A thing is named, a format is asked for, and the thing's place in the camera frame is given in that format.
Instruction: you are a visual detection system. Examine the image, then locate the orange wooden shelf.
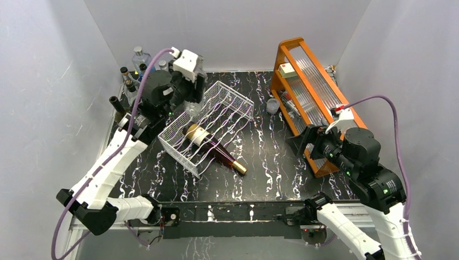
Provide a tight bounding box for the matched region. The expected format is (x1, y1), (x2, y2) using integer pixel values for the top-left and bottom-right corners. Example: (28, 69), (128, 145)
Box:
(271, 37), (381, 184)

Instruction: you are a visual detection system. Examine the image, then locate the coloured marker pen pack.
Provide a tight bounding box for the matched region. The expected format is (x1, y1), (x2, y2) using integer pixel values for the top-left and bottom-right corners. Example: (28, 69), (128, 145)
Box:
(280, 90), (301, 116)

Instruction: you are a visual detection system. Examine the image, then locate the clear bottom glass bottle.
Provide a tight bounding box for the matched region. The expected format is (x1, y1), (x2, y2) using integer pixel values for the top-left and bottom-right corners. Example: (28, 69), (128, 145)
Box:
(123, 79), (140, 107)

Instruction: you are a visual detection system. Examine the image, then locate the white wire wine rack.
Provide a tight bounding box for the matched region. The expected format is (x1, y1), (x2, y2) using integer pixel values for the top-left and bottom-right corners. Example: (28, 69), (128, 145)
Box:
(158, 81), (254, 178)

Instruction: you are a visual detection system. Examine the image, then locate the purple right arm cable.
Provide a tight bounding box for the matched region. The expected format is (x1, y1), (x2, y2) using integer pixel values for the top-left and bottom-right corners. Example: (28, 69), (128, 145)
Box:
(331, 95), (413, 260)

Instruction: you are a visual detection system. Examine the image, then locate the aluminium frame rail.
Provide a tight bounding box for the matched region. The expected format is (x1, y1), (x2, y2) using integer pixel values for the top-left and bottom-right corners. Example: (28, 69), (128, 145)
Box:
(62, 204), (403, 260)

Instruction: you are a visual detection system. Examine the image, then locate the clear round glass bottle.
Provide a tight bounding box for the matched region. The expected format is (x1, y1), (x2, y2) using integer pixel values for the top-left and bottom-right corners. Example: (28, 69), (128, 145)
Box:
(158, 60), (168, 71)

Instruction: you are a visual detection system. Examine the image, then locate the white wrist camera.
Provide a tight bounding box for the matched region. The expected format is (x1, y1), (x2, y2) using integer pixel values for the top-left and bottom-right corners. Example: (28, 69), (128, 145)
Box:
(325, 104), (355, 134)
(170, 47), (204, 83)

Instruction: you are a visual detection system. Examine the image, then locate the small clear plastic cup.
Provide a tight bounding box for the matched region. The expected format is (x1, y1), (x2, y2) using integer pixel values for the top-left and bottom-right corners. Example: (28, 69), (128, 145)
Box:
(266, 98), (280, 115)

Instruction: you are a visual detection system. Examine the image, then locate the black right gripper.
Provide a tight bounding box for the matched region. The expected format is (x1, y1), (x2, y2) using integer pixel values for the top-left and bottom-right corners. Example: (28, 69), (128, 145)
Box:
(284, 121), (356, 176)

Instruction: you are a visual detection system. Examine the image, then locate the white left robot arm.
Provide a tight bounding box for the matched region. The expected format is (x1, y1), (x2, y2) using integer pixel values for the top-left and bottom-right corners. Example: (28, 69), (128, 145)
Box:
(56, 70), (207, 236)

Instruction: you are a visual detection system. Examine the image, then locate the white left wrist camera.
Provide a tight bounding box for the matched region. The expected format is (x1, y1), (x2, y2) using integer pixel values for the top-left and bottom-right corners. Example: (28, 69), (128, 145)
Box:
(170, 47), (204, 83)

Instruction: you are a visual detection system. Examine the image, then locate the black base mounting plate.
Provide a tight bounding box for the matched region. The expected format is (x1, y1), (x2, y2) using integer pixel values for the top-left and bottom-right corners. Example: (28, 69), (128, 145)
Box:
(162, 201), (311, 239)

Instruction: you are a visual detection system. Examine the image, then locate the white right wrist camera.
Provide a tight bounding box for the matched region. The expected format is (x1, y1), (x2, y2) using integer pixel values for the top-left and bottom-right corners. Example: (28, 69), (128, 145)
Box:
(325, 104), (355, 134)

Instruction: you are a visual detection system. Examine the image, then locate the clear labelled wine bottle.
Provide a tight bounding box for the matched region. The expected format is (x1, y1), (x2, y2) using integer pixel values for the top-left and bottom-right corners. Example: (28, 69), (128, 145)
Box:
(120, 67), (136, 82)

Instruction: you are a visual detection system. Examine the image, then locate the green wine bottle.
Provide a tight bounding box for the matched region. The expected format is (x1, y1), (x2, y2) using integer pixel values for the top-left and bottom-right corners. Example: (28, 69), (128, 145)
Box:
(139, 63), (148, 77)

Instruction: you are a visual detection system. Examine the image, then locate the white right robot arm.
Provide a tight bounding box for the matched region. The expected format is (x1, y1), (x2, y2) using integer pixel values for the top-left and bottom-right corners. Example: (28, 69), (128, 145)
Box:
(284, 125), (421, 259)

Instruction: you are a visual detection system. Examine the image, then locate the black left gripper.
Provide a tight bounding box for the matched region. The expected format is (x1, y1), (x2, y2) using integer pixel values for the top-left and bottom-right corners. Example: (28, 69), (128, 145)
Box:
(159, 61), (204, 120)

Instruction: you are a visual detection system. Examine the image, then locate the small white box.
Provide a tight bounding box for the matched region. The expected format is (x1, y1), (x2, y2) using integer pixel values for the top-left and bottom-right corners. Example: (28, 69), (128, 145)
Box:
(278, 62), (297, 79)

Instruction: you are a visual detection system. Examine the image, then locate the dark black-capped wine bottle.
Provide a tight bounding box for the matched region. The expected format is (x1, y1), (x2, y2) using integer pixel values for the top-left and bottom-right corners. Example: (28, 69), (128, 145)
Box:
(109, 96), (129, 122)

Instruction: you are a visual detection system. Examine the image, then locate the blue square glass bottle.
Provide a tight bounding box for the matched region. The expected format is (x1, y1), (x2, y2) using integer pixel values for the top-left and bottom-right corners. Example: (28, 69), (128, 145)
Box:
(132, 46), (152, 74)

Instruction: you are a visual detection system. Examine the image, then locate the clear neck bottle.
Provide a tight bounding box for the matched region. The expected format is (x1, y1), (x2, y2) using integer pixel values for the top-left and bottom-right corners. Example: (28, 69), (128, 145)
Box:
(184, 70), (207, 116)

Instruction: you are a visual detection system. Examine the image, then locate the dark gold-capped wine bottle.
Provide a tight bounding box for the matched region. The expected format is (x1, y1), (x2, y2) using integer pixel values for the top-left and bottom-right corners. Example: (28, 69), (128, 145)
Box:
(182, 123), (247, 176)

